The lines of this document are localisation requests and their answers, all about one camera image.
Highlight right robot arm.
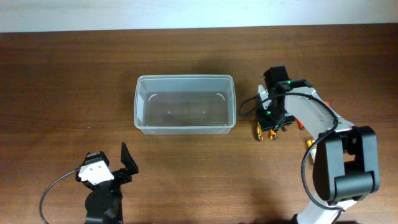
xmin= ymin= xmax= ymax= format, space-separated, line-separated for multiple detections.
xmin=255 ymin=66 xmax=380 ymax=223

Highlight orange black long-nose pliers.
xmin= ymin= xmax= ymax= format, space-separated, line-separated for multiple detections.
xmin=255 ymin=122 xmax=277 ymax=141

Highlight red handled side cutters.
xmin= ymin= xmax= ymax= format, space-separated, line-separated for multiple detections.
xmin=281 ymin=119 xmax=305 ymax=132

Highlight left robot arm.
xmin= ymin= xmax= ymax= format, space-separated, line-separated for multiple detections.
xmin=75 ymin=142 xmax=139 ymax=224

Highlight clear box of bits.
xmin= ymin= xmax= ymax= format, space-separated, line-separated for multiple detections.
xmin=306 ymin=139 xmax=318 ymax=161

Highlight clear plastic container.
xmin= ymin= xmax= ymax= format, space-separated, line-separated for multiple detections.
xmin=134 ymin=74 xmax=237 ymax=135

